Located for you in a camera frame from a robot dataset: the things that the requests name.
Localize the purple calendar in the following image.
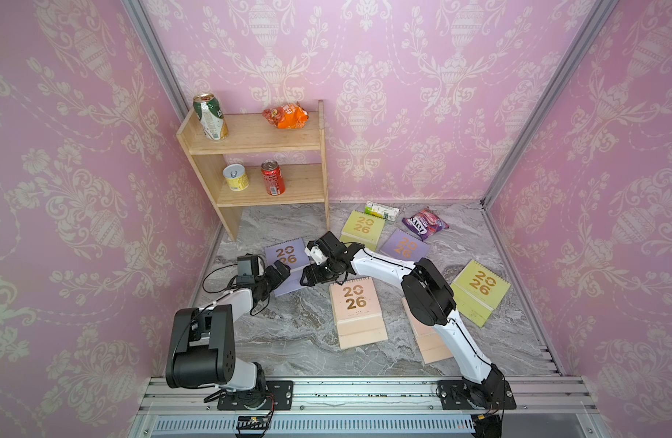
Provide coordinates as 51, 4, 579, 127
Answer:
265, 237, 310, 297
379, 229, 430, 262

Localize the pink calendar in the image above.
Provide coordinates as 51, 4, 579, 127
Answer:
330, 277, 388, 350
402, 297, 453, 364

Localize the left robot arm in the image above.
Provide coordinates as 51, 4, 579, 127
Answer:
165, 255, 290, 411

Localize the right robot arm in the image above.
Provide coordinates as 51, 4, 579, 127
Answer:
301, 232, 516, 411

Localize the green calendar back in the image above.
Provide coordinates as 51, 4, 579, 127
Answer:
340, 211, 386, 251

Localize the green calendar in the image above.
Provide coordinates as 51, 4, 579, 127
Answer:
340, 211, 386, 251
451, 260, 511, 328

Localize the green juice carton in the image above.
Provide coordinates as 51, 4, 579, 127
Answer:
364, 201, 400, 222

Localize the purple snack bag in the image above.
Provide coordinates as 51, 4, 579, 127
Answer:
402, 207, 449, 241

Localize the red soda can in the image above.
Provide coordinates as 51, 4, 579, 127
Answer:
260, 160, 285, 196

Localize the yellow tin can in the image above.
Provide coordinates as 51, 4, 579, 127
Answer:
222, 164, 250, 192

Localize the green calendar far right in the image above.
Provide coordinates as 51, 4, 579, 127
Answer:
451, 260, 511, 328

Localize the wooden two-tier shelf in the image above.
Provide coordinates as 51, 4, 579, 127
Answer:
177, 100, 331, 241

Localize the orange snack bag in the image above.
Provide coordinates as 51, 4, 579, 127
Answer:
262, 103, 310, 130

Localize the black electronics box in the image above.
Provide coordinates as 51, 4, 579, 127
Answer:
236, 415, 272, 435

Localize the green and white can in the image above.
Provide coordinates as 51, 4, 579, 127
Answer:
193, 92, 228, 141

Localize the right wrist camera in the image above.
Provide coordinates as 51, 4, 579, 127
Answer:
305, 242, 328, 266

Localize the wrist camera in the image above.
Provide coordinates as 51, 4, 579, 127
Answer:
305, 242, 328, 266
235, 254, 263, 288

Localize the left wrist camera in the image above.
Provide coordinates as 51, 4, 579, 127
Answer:
235, 254, 263, 288

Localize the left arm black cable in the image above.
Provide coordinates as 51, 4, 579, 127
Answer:
201, 264, 239, 295

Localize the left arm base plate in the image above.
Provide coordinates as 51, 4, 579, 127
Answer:
217, 380, 294, 411

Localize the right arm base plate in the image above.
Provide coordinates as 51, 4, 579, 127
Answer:
436, 379, 518, 412

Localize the aluminium mounting rail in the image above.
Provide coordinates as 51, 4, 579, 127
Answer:
129, 375, 610, 437

